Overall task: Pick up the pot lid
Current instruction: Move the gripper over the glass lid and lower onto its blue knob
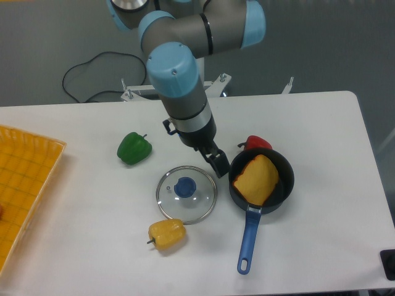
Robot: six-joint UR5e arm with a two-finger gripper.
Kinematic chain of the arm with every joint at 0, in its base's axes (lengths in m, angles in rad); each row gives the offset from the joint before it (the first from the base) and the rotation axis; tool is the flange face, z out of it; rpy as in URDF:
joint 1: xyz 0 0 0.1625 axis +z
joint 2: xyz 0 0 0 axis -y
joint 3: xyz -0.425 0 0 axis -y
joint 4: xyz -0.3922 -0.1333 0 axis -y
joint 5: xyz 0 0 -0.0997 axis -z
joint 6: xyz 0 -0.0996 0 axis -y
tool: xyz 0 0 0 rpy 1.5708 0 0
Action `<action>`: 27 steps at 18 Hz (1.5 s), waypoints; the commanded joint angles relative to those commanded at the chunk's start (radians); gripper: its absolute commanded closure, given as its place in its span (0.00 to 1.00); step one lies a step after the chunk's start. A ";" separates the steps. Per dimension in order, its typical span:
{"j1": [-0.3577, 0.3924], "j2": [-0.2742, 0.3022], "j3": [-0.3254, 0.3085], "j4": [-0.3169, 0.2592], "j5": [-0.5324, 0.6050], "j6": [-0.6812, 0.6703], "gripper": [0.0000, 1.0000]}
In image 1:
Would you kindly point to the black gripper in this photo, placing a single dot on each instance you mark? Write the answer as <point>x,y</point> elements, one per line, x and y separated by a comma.
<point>203,141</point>

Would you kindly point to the glass pot lid blue knob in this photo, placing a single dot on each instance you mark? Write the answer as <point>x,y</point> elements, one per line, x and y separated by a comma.
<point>187,193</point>

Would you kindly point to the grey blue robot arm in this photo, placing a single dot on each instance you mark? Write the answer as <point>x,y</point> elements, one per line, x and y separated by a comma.
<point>174,35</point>

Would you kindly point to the red bell pepper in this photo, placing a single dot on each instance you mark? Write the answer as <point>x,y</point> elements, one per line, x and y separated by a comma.
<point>253,142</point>

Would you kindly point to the yellow bread slice toy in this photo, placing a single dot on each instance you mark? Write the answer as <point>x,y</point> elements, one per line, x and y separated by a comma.
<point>257,180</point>

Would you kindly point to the green bell pepper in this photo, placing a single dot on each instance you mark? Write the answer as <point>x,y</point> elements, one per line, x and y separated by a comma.
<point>134,149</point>

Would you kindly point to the yellow bell pepper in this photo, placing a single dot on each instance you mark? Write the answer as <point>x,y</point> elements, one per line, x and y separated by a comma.
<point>166,233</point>

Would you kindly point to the black box at table edge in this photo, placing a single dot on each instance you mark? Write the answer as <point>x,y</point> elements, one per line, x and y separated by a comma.
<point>388,261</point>

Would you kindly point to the yellow woven basket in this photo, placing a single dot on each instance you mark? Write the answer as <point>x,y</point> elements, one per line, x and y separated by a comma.
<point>28,162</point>

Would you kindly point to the dark pot blue handle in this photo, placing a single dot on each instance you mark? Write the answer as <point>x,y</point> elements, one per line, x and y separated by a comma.
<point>253,213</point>

